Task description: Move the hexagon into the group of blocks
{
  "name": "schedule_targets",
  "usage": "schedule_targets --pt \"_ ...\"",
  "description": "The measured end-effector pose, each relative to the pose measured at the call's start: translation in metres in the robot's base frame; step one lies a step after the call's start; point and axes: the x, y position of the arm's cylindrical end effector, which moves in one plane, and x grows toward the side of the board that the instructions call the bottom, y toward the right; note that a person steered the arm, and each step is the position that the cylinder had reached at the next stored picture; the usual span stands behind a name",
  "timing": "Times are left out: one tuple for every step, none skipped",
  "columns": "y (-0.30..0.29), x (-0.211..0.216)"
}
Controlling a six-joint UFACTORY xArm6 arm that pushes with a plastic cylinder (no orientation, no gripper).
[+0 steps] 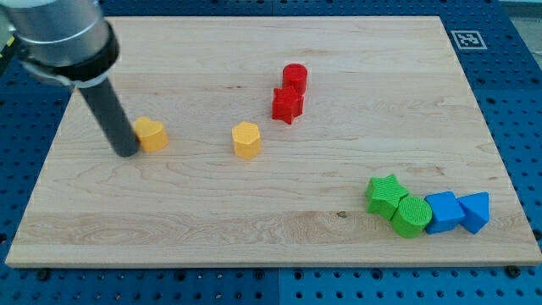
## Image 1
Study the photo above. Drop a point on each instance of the red cylinder block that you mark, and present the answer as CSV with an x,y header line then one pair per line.
x,y
295,75

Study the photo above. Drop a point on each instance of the wooden board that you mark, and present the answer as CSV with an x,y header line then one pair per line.
x,y
385,95

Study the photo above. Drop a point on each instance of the green cylinder block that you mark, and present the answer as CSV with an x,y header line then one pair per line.
x,y
411,217

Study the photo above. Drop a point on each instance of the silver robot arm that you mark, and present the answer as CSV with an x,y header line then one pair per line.
x,y
69,42

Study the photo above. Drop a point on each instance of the yellow heart block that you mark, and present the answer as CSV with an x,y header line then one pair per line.
x,y
152,134

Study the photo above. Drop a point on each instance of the yellow hexagon block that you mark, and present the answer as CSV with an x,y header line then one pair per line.
x,y
246,140

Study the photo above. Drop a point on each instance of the red star block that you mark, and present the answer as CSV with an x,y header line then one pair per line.
x,y
287,104

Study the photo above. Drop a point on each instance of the blue triangle block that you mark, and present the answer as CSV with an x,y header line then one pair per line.
x,y
477,211

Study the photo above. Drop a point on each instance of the green star block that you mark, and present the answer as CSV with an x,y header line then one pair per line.
x,y
384,194

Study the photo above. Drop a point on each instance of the white fiducial marker tag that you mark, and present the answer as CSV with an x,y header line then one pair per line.
x,y
468,40

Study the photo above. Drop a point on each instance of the blue cube block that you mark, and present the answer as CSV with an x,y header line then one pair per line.
x,y
447,212

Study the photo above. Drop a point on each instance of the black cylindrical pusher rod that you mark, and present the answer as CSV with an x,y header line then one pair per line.
x,y
104,104

